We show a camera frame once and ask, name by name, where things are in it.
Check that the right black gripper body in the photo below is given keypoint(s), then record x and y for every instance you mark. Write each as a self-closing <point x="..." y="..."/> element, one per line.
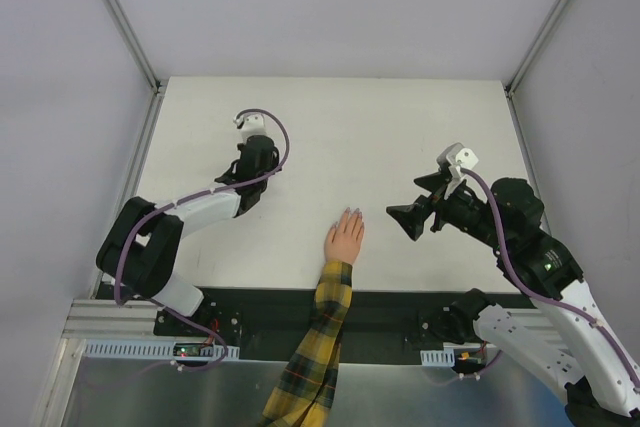
<point x="435" y="212"/>

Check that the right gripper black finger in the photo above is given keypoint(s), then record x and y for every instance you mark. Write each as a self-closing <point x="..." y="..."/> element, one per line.
<point x="432" y="182"/>
<point x="411" y="217"/>

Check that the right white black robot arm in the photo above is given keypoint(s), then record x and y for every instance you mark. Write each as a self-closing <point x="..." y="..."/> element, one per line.
<point x="594" y="376"/>

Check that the yellow plaid sleeve forearm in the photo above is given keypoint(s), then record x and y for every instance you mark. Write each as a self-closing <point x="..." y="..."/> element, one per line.
<point x="305" y="392"/>

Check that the mannequin hand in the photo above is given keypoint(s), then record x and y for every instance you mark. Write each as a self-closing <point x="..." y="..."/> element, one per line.
<point x="344" y="238"/>

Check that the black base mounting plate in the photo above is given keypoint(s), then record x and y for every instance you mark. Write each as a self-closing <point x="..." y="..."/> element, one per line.
<point x="386" y="328"/>

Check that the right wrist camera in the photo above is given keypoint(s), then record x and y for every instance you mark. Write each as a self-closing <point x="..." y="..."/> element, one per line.
<point x="455" y="158"/>

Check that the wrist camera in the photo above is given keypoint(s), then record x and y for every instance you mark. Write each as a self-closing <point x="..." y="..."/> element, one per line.
<point x="250" y="125"/>
<point x="455" y="158"/>

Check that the right white cable duct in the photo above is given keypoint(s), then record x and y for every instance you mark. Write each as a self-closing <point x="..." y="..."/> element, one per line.
<point x="444" y="358"/>

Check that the white cable duct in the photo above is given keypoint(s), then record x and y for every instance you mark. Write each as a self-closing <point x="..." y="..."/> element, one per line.
<point x="444" y="358"/>
<point x="158" y="350"/>

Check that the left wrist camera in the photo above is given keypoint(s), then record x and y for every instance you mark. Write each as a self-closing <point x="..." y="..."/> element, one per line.
<point x="250" y="125"/>

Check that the right aluminium frame post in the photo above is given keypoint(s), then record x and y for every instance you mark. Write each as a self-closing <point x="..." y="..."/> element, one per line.
<point x="543" y="35"/>

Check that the aluminium frame post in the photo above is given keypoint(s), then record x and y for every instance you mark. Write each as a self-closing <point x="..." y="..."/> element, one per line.
<point x="543" y="35"/>
<point x="132" y="43"/>

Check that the left white cable duct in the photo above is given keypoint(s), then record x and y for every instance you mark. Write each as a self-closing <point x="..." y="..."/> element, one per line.
<point x="158" y="350"/>

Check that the left aluminium frame post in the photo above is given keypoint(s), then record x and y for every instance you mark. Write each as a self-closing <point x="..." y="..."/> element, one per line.
<point x="132" y="43"/>

